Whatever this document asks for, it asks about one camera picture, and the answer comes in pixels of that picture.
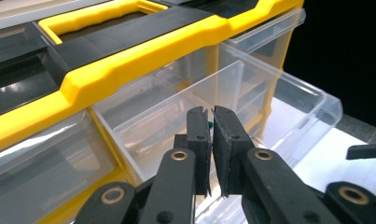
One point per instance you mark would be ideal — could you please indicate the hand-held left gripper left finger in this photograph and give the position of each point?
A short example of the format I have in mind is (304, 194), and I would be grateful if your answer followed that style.
(201, 149)

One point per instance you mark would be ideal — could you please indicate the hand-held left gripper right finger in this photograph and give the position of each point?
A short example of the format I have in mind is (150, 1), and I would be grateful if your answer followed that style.
(229, 155)

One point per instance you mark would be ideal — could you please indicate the small green screw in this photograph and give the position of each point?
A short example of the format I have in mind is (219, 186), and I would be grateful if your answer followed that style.
(210, 124)

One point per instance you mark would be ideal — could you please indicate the clear plastic drawer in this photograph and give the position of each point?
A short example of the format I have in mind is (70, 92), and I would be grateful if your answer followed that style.
(300, 102)

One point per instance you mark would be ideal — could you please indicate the yellow black parts organizer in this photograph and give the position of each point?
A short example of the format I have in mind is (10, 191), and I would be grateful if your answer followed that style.
(114, 68)

